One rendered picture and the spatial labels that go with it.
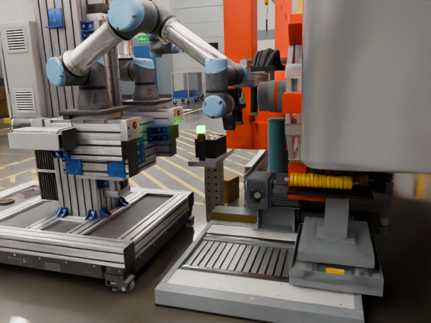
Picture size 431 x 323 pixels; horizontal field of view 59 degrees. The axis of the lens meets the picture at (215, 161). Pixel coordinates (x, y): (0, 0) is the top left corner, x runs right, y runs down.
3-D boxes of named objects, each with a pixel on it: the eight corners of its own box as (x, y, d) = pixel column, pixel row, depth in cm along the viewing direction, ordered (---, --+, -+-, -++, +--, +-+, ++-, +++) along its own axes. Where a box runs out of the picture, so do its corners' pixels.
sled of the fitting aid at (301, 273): (382, 298, 150) (384, 276, 147) (288, 286, 160) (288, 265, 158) (371, 244, 196) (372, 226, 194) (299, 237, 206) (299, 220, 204)
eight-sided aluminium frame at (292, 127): (301, 173, 145) (304, 22, 133) (283, 172, 147) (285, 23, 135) (310, 146, 196) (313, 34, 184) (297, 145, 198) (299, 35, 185)
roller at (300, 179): (358, 191, 153) (359, 177, 151) (283, 187, 161) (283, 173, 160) (357, 187, 158) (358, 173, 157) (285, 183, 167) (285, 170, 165)
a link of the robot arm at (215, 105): (223, 93, 121) (224, 120, 123) (232, 91, 131) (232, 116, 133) (199, 93, 123) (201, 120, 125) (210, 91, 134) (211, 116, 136)
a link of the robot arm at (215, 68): (216, 59, 133) (217, 91, 136) (199, 58, 124) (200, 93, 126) (236, 57, 129) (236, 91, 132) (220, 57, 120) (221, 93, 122)
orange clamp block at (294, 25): (309, 44, 142) (308, 22, 136) (288, 45, 145) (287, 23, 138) (310, 34, 147) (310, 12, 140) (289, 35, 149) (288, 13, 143)
